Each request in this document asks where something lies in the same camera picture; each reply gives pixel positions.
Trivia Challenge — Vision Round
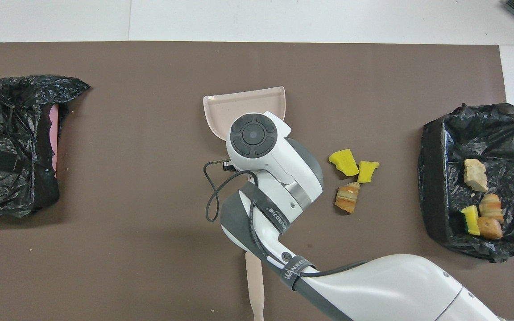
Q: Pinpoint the brown table mat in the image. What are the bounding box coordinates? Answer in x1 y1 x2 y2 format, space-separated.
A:
0 41 514 321

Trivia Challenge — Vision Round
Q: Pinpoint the striped toy croissant piece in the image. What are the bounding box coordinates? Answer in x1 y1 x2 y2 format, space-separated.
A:
335 181 361 214
479 193 505 223

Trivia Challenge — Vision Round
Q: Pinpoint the black bag-lined trash bin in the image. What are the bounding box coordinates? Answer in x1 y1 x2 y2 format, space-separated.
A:
418 103 514 263

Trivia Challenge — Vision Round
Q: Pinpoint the beige hand brush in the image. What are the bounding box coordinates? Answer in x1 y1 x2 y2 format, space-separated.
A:
245 252 265 321

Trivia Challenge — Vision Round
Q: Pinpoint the beige plastic dustpan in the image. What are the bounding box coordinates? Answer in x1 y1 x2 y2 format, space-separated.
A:
203 86 286 141

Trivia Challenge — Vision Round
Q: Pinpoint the pale cream bread piece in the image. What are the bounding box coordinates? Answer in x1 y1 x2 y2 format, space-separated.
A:
464 159 489 193

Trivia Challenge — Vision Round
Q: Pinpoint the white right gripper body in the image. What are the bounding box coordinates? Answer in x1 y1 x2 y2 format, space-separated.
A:
264 111 292 139

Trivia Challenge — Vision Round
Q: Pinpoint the brown bread roll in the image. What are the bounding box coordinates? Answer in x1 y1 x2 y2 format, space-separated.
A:
477 217 504 240

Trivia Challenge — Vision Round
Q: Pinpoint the pink plastic bin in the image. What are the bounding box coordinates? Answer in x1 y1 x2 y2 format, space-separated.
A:
48 104 60 179

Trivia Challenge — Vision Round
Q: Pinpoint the crumpled black trash bag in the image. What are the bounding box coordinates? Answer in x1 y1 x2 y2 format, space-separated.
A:
0 74 91 219

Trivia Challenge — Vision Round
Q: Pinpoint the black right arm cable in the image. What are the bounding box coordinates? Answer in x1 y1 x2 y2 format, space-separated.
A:
203 158 367 279

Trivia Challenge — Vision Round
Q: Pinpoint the yellow sponge piece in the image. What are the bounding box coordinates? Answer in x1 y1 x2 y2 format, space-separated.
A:
328 148 360 177
357 160 380 184
461 205 481 236

